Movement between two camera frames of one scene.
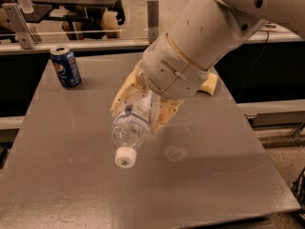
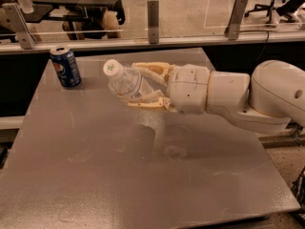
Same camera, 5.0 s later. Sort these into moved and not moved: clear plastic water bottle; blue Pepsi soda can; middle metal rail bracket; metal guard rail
Moved: clear plastic water bottle
Not moved: blue Pepsi soda can; middle metal rail bracket; metal guard rail
